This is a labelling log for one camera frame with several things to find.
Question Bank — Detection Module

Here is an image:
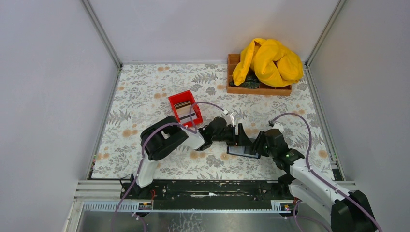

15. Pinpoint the yellow cloth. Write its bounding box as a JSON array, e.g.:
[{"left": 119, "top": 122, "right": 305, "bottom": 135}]
[{"left": 233, "top": 38, "right": 303, "bottom": 87}]

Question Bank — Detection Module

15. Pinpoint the dark green object in tray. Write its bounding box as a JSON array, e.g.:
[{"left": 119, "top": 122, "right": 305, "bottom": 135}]
[{"left": 229, "top": 72, "right": 261, "bottom": 89}]

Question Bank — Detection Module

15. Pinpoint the purple cable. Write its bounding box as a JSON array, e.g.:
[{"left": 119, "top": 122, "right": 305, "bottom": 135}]
[
  {"left": 268, "top": 113, "right": 384, "bottom": 232},
  {"left": 110, "top": 101, "right": 229, "bottom": 232}
]

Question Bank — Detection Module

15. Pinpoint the floral table mat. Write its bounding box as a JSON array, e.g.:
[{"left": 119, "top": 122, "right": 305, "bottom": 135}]
[{"left": 91, "top": 64, "right": 333, "bottom": 180}]

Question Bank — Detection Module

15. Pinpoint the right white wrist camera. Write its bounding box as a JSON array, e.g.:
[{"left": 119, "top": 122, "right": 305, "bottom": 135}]
[{"left": 269, "top": 120, "right": 284, "bottom": 132}]

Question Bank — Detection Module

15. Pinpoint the red plastic bin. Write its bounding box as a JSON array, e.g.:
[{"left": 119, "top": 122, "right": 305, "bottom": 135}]
[{"left": 168, "top": 90, "right": 203, "bottom": 127}]

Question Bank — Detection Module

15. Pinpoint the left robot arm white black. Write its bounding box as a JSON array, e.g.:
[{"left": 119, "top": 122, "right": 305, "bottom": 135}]
[{"left": 133, "top": 116, "right": 261, "bottom": 188}]

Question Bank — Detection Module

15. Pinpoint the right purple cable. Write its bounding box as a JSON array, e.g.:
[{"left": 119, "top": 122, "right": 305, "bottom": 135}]
[{"left": 268, "top": 113, "right": 384, "bottom": 232}]

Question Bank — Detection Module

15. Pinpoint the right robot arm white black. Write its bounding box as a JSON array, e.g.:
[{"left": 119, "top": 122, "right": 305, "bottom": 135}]
[{"left": 254, "top": 129, "right": 380, "bottom": 232}]

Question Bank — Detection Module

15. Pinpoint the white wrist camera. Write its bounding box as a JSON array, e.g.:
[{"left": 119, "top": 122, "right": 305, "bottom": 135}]
[
  {"left": 223, "top": 110, "right": 237, "bottom": 125},
  {"left": 269, "top": 120, "right": 284, "bottom": 132}
]

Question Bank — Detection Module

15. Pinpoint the black card holder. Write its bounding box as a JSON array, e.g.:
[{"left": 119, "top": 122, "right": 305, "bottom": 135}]
[{"left": 227, "top": 146, "right": 261, "bottom": 159}]

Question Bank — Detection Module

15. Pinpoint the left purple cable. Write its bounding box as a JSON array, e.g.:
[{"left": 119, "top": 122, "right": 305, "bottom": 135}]
[{"left": 110, "top": 101, "right": 229, "bottom": 232}]

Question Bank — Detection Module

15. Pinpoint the wooden tray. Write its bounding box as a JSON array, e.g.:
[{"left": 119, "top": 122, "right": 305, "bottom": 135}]
[{"left": 226, "top": 54, "right": 292, "bottom": 96}]

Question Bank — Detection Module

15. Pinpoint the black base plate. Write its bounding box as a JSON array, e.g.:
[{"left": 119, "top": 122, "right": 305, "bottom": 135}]
[{"left": 120, "top": 179, "right": 296, "bottom": 213}]

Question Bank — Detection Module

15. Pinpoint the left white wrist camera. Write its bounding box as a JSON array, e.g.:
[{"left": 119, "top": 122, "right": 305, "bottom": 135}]
[{"left": 223, "top": 110, "right": 237, "bottom": 125}]

